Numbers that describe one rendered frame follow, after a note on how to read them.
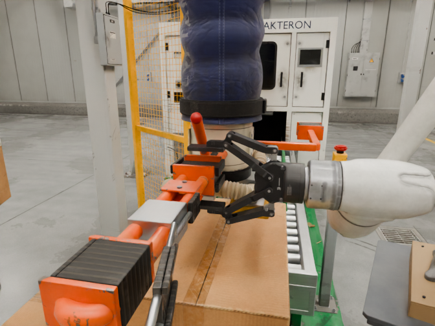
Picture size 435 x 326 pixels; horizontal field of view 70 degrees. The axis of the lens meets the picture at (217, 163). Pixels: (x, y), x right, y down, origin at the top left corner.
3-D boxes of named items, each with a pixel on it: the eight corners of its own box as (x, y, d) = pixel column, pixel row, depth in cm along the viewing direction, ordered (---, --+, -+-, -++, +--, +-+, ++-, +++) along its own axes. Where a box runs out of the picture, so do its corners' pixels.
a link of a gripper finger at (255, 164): (269, 183, 57) (274, 177, 57) (220, 147, 57) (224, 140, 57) (270, 176, 61) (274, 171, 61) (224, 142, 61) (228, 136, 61)
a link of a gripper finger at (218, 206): (225, 201, 64) (225, 205, 64) (192, 198, 65) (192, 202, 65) (223, 207, 61) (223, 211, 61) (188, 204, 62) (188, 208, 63)
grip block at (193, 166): (182, 179, 70) (181, 153, 68) (225, 182, 68) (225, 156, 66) (169, 193, 62) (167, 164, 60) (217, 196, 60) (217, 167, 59)
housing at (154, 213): (148, 224, 49) (146, 198, 48) (189, 229, 47) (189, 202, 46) (127, 248, 42) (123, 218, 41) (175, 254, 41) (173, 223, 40)
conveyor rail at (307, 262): (288, 165, 358) (289, 149, 353) (292, 165, 358) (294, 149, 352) (301, 309, 140) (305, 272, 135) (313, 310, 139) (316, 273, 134)
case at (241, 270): (188, 279, 139) (186, 195, 128) (279, 291, 131) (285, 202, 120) (124, 421, 82) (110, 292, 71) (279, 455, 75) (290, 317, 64)
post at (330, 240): (317, 299, 205) (333, 151, 177) (327, 301, 203) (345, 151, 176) (318, 306, 198) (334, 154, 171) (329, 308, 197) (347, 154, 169)
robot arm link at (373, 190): (344, 205, 50) (331, 225, 62) (454, 213, 47) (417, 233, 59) (342, 145, 54) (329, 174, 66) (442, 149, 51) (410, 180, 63)
